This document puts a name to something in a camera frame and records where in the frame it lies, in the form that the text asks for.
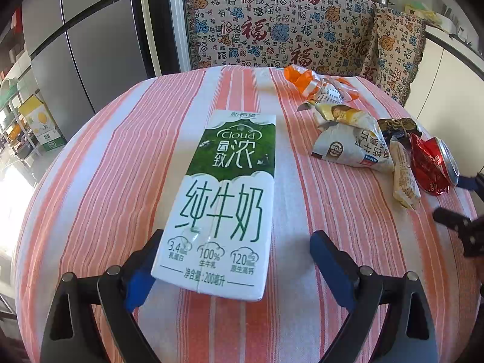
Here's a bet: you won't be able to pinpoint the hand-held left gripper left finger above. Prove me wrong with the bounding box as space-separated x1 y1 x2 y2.
40 229 165 363

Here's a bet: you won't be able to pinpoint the white gold snack bag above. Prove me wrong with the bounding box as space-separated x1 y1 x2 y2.
297 100 396 173

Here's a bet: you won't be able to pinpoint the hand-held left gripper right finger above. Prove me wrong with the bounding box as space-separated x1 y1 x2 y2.
309 230 441 363

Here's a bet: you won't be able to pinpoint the dark gold crumpled wrapper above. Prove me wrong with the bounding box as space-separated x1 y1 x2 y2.
378 117 428 148

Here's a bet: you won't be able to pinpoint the orange white crumpled wrapper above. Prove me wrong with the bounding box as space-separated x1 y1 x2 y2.
283 65 360 105

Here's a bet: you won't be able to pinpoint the patterned cloth covered chair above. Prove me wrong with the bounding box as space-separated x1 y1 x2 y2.
181 0 426 107

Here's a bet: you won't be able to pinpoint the grey refrigerator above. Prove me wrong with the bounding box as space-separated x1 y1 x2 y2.
21 0 156 115

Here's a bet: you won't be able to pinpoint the storage shelf rack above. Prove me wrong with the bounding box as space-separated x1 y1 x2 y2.
0 76 43 161

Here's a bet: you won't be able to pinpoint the cream crumpled wrapper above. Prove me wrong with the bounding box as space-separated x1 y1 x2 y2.
389 140 422 211

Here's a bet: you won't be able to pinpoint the crushed red can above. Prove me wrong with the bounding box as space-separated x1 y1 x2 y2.
409 132 460 197

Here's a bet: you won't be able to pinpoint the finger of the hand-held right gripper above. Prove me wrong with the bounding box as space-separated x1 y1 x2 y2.
456 172 484 192
433 207 484 258

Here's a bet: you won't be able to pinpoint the black door frame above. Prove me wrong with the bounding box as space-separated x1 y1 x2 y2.
129 0 167 79

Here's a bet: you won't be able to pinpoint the white green milk carton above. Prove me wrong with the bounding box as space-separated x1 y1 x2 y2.
150 110 278 303

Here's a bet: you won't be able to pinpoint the white kitchen counter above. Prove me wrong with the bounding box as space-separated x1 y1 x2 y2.
404 26 484 176

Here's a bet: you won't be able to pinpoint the white green countertop items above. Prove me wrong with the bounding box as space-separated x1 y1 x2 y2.
404 2 459 33

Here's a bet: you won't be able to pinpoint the yellow white cardboard box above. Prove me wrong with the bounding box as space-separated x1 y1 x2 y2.
18 95 67 152

